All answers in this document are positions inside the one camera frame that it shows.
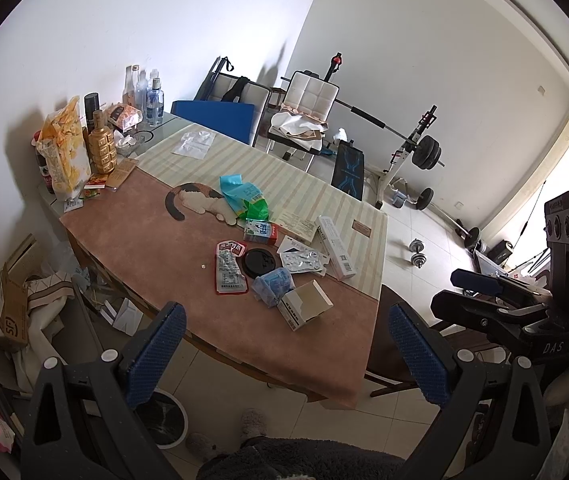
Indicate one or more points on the blue green snack bag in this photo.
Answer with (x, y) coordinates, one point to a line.
(244, 198)

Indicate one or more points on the clear plastic bag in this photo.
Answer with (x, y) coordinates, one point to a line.
(195, 143)

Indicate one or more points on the barbell weight rack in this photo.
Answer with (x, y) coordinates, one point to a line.
(424, 150)

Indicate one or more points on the black round lid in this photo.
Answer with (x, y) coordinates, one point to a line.
(257, 262)

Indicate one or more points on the white round trash bin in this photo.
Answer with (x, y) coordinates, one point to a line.
(165, 419)

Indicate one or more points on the cardboard box on floor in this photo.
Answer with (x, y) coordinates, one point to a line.
(23, 264)

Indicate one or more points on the white padded chair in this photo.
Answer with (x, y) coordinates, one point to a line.
(300, 124)

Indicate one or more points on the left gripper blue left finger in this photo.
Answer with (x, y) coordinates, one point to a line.
(149, 352)

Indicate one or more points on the blue chair back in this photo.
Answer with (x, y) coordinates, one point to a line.
(230, 118)

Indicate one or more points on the cream medicine box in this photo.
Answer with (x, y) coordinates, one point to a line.
(296, 226)

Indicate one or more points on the long white box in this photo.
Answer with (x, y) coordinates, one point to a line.
(340, 258)

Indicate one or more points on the brown mat label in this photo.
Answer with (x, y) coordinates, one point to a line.
(361, 228)

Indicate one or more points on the silver blister pack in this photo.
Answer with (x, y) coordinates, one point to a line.
(309, 261)

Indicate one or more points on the white cardboard box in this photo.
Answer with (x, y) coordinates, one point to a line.
(303, 304)

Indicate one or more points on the small dumbbell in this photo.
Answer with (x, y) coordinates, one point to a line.
(418, 257)

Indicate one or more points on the yellow chips bag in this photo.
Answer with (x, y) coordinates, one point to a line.
(61, 142)

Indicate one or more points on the red blister pill packet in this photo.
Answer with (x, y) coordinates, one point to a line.
(229, 278)

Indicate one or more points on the blue plastic wrapper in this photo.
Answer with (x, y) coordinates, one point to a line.
(273, 286)

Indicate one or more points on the clear water bottle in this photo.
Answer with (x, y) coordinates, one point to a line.
(155, 103)

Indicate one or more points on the red blue milk carton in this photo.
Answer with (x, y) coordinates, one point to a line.
(260, 231)

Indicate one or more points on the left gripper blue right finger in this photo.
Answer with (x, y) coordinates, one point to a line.
(424, 365)

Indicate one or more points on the gold embossed bottle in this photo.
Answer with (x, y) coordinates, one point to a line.
(101, 145)

